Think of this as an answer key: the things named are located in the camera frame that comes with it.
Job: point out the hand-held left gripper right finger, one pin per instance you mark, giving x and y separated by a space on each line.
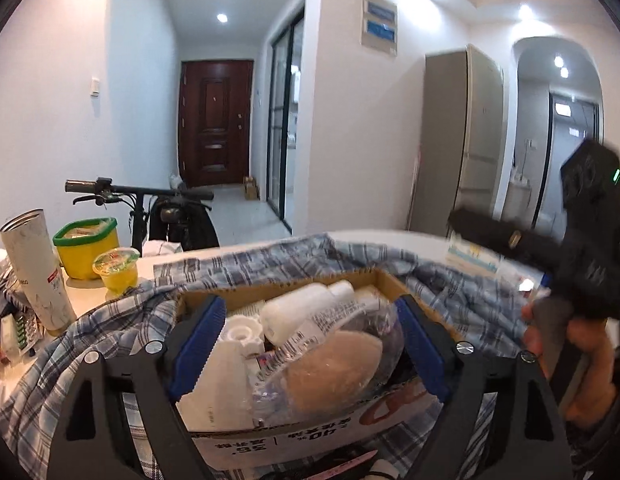
424 350

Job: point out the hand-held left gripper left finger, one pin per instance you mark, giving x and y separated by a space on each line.
197 350

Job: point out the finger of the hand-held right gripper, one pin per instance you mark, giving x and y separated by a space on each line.
500 232

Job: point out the white and blue printed box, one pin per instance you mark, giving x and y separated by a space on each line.
472 257

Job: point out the clear bag with beige sponge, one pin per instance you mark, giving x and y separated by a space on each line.
335 360

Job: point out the brown cardboard box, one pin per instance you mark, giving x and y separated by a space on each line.
300 440

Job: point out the person's right hand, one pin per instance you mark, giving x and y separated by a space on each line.
592 360

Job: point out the white wash basin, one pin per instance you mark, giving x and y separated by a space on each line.
519 195

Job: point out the white ribbed cap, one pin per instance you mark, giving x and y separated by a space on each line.
243 335

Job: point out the grey refrigerator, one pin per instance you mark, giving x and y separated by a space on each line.
460 145

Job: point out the white cloth on bicycle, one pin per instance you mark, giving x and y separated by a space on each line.
162 248

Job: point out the blue plaid cloth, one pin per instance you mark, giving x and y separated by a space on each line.
89 360

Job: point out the yellow jelly cup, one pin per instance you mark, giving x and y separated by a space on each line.
117 272

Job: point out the black electric bicycle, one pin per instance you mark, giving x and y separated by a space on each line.
174 215

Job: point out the yellow container with green lid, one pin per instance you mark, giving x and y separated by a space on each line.
87 255

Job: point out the small cardboard box on floor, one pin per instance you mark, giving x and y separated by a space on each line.
251 187

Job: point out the green pill blister pack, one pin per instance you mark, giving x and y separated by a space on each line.
27 330

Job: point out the white bag by door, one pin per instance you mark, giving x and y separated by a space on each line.
175 180

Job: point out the white marbled tumbler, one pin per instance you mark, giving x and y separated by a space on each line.
39 280

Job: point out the pile of papers and packets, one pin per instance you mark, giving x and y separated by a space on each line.
4 320

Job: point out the brown entrance door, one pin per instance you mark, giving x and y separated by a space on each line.
214 120

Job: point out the black framed glass sliding door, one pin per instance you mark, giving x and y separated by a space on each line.
286 115

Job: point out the round ceiling light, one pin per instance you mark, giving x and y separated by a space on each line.
221 17

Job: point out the wall electrical panel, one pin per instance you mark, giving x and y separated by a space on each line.
380 22

